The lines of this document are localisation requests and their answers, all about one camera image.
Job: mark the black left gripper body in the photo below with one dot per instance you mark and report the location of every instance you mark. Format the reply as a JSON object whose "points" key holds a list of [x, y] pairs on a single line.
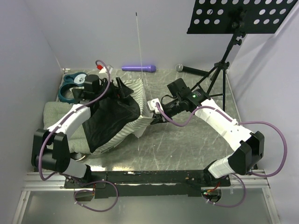
{"points": [[111, 92]]}

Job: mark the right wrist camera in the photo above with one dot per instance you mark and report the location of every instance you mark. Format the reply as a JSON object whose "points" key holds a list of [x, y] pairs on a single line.
{"points": [[152, 105]]}

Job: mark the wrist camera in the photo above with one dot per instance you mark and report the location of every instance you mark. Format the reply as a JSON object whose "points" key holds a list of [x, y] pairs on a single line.
{"points": [[103, 70], [152, 105]]}

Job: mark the green striped pet tent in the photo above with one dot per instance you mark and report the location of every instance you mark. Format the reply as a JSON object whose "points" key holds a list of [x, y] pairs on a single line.
{"points": [[114, 120]]}

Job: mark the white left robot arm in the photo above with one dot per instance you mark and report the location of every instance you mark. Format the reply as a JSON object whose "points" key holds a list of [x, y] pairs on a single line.
{"points": [[51, 150]]}

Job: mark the black handheld microphone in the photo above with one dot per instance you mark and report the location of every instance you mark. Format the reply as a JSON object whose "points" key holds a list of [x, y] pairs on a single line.
{"points": [[182, 68]]}

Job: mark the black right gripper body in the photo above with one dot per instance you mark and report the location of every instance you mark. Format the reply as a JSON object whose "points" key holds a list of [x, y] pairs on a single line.
{"points": [[173, 108]]}

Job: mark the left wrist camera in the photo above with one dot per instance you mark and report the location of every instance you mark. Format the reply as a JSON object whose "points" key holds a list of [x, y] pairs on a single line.
{"points": [[103, 70]]}

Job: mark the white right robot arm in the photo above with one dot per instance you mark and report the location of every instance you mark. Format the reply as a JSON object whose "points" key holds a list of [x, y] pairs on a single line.
{"points": [[247, 146]]}

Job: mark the teal double pet bowl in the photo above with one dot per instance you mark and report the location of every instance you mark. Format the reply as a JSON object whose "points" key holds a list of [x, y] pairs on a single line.
{"points": [[71, 81]]}

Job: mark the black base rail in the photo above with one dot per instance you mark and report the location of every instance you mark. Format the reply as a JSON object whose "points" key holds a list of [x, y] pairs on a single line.
{"points": [[147, 183]]}

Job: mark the black music stand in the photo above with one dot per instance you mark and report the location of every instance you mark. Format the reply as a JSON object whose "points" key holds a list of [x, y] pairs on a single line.
{"points": [[237, 18]]}

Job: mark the green checkered pet cushion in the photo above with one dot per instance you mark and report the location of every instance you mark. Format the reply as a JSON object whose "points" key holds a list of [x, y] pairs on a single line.
{"points": [[69, 119]]}

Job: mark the purple toy microphone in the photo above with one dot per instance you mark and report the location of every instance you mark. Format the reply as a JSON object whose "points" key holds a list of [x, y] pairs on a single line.
{"points": [[147, 68]]}

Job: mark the round metal lid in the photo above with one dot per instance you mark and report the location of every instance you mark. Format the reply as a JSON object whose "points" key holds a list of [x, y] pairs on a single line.
{"points": [[78, 156]]}

